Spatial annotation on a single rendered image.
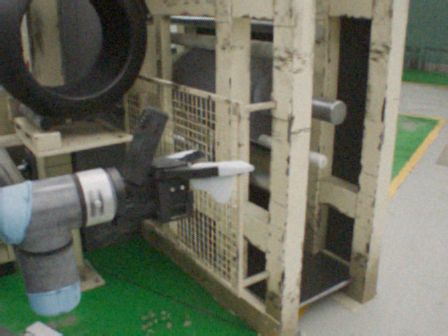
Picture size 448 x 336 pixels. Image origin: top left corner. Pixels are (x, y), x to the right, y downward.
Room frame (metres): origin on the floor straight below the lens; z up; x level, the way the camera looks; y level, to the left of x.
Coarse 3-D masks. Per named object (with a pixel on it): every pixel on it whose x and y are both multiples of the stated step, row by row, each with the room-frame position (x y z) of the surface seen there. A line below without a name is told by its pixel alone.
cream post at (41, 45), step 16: (48, 0) 1.96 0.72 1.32; (32, 16) 1.92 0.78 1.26; (48, 16) 1.96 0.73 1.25; (32, 32) 1.92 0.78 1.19; (48, 32) 1.96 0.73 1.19; (32, 48) 1.92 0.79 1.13; (48, 48) 1.95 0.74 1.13; (32, 64) 1.91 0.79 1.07; (48, 64) 1.95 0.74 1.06; (48, 80) 1.95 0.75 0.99; (48, 160) 1.92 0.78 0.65; (64, 160) 1.97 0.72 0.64; (48, 176) 1.92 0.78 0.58; (80, 240) 1.99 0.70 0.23; (80, 256) 1.98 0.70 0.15; (80, 272) 1.97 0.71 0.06
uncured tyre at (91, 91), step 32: (0, 0) 1.54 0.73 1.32; (32, 0) 1.56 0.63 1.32; (96, 0) 1.98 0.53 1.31; (128, 0) 1.77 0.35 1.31; (0, 32) 1.52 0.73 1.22; (128, 32) 1.96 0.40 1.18; (0, 64) 1.52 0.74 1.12; (96, 64) 1.97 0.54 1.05; (128, 64) 1.75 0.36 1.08; (32, 96) 1.55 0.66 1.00; (64, 96) 1.61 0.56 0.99; (96, 96) 1.68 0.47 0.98
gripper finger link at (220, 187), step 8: (240, 160) 0.67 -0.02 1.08; (224, 168) 0.64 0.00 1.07; (232, 168) 0.65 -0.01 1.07; (240, 168) 0.65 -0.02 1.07; (248, 168) 0.66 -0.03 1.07; (224, 176) 0.65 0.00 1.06; (232, 176) 0.65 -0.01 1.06; (192, 184) 0.65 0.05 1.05; (200, 184) 0.65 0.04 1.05; (208, 184) 0.65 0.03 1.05; (216, 184) 0.65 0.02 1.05; (224, 184) 0.65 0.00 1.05; (216, 192) 0.65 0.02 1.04; (224, 192) 0.65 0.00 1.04; (216, 200) 0.65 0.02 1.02; (224, 200) 0.65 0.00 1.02
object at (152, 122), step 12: (144, 108) 0.69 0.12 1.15; (156, 108) 0.67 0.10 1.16; (144, 120) 0.66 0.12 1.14; (156, 120) 0.66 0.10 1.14; (144, 132) 0.65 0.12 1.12; (156, 132) 0.65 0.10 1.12; (132, 144) 0.67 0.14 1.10; (144, 144) 0.64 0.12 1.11; (156, 144) 0.65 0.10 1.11; (132, 156) 0.65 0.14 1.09; (144, 156) 0.64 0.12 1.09; (132, 168) 0.63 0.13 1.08; (144, 168) 0.64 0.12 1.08; (132, 180) 0.62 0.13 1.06; (144, 180) 0.63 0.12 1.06
